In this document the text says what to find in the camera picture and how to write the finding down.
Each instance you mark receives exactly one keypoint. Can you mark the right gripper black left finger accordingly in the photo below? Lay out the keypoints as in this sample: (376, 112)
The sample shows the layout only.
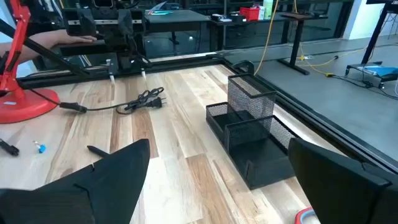
(93, 199)

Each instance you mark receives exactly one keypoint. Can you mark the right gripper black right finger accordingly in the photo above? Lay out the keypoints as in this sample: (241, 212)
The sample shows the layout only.
(342, 193)

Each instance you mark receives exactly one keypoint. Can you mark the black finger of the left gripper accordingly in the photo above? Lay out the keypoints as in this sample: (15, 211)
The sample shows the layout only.
(86, 21)
(126, 21)

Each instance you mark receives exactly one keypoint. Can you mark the black pen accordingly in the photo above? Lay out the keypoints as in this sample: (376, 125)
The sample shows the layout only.
(9, 149)
(98, 151)

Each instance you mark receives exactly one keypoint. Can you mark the blue binder clip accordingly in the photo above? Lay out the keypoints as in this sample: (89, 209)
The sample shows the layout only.
(42, 148)

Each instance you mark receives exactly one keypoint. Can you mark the black mesh desk organizer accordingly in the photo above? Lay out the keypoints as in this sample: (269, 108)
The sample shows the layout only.
(258, 155)

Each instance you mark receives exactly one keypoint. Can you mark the person's forearm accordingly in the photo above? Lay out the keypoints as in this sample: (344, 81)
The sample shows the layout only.
(34, 46)

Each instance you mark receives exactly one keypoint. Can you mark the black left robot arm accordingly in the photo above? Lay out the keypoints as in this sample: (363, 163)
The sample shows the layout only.
(119, 43)

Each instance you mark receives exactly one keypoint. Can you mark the black office desk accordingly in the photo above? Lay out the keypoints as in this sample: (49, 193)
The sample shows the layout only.
(177, 17)

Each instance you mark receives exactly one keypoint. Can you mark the person's hand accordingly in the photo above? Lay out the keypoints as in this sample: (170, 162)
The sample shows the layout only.
(71, 38)

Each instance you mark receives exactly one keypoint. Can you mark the teal papers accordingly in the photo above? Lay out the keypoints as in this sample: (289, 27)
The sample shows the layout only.
(160, 12)

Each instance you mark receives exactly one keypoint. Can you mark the red desk lamp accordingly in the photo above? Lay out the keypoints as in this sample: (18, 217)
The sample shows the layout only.
(28, 105)

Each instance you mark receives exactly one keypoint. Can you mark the red box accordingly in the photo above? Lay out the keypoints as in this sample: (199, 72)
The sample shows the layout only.
(249, 14)

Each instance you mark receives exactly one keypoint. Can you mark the blue board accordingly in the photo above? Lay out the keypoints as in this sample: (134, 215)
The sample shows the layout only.
(382, 71)

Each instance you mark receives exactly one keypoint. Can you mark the green container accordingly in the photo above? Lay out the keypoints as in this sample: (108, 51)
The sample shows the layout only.
(267, 9)

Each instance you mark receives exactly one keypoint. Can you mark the black standing desk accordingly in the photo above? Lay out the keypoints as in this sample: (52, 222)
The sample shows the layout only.
(295, 40)

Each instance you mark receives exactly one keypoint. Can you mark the black rolling stand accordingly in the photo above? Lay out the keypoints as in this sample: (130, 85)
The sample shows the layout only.
(374, 34)

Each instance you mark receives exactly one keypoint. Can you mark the black aluminium table frame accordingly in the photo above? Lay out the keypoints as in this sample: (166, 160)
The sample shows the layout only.
(174, 67)

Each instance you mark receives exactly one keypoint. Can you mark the black frame clamp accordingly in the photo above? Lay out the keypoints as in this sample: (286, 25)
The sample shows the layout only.
(245, 66)

